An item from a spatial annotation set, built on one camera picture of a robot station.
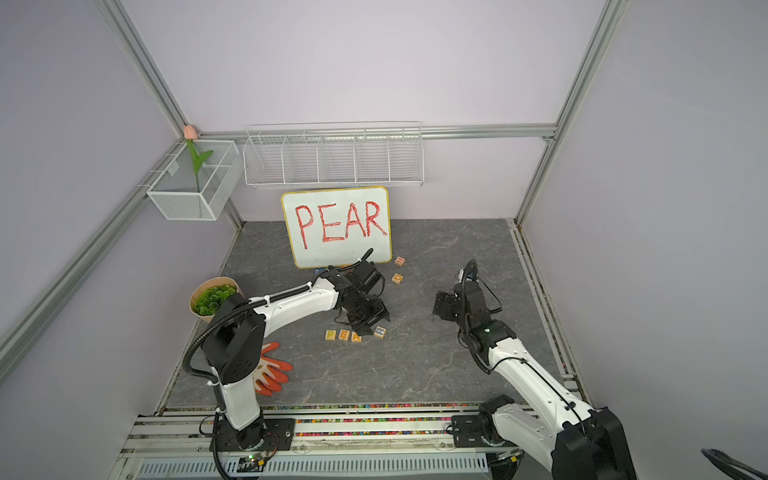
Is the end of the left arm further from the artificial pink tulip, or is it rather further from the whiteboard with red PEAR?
the artificial pink tulip

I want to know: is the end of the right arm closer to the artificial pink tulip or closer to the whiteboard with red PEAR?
the whiteboard with red PEAR

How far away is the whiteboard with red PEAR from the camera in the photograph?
3.18 feet

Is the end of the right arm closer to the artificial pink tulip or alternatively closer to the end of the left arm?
the end of the left arm
